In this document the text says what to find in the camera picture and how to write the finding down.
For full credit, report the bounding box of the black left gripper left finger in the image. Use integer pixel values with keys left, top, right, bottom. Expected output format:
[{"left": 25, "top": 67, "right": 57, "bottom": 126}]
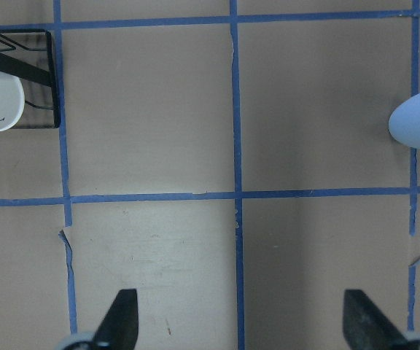
[{"left": 91, "top": 289, "right": 139, "bottom": 350}]

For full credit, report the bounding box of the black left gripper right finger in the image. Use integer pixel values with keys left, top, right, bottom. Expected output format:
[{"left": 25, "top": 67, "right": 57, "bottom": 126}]
[{"left": 342, "top": 289, "right": 409, "bottom": 350}]

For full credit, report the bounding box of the black wire mug rack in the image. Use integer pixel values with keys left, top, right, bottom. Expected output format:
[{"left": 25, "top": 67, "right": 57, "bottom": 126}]
[{"left": 0, "top": 28, "right": 61, "bottom": 130}]

